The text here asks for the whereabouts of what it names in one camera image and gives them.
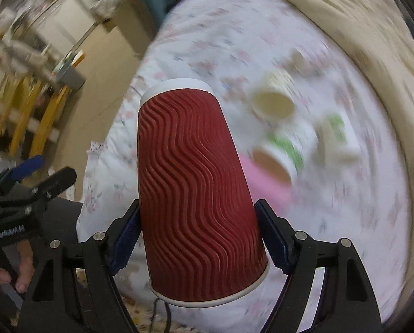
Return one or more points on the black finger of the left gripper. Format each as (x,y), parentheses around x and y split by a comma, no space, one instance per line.
(55,184)

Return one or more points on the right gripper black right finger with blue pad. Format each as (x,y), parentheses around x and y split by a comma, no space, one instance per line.
(346,301)

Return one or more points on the white floral bed sheet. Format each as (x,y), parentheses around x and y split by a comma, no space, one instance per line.
(232,45)

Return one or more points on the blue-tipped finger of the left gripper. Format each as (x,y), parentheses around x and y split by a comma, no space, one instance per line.
(26,168)

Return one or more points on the pink paper cup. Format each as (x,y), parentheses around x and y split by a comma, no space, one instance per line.
(262,186)

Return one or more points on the cream paper cup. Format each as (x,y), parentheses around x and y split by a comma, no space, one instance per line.
(273,97)

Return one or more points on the white green paper cup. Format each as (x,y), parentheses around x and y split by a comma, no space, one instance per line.
(286,150)

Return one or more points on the white green cup right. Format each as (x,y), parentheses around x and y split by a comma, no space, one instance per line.
(338,145)

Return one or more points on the cream yellow blanket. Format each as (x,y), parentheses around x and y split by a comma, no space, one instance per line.
(374,34)

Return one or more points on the red ribbed paper cup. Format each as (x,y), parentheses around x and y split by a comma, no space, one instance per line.
(202,241)

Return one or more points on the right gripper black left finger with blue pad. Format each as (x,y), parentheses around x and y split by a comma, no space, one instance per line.
(52,301)

